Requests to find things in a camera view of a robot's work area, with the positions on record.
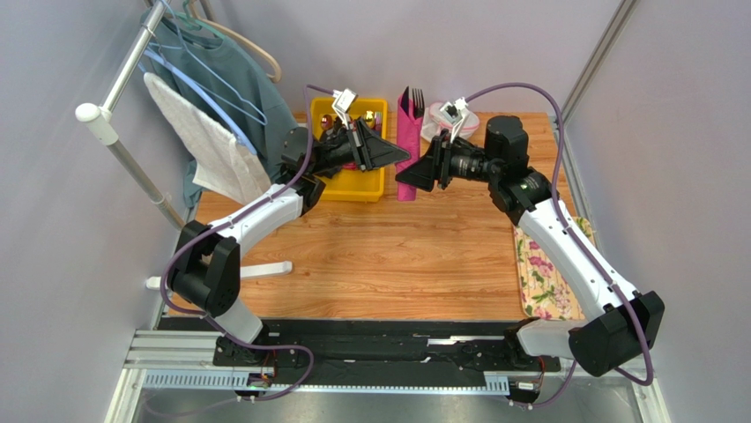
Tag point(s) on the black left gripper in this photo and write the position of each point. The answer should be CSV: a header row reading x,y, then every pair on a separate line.
x,y
374,152

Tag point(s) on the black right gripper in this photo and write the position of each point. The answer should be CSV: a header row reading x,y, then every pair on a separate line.
x,y
441,165

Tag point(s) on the pink paper napkin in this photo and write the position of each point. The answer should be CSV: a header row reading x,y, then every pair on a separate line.
x,y
408,138

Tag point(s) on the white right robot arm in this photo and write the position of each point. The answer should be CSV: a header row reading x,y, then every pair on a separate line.
x,y
620,323

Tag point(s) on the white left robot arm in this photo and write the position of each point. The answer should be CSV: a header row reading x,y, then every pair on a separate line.
x,y
206,267

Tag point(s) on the yellow plastic bin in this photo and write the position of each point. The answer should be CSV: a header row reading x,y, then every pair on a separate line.
x,y
351,184

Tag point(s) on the beige hanger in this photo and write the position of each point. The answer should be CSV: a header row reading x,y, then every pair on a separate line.
x,y
201,14

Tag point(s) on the white towel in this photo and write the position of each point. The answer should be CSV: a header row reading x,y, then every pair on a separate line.
x,y
224,165

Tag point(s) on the blue hanger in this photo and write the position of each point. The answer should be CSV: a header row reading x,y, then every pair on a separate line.
x,y
155,52

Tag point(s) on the floral tray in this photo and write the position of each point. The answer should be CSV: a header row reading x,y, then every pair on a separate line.
x,y
544,293

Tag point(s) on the teal shirt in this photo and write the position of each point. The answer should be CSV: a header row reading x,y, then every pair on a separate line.
x,y
223,106

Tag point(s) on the silver clothes rack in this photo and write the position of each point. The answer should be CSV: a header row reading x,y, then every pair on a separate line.
x,y
128,123

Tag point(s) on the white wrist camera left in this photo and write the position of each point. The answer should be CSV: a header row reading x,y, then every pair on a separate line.
x,y
342,102

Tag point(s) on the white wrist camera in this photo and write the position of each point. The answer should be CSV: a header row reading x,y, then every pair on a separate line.
x,y
456,113
342,102

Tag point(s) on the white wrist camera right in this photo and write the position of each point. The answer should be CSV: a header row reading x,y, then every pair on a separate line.
x,y
456,113

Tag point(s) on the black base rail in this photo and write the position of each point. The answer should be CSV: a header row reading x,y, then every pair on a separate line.
x,y
410,354

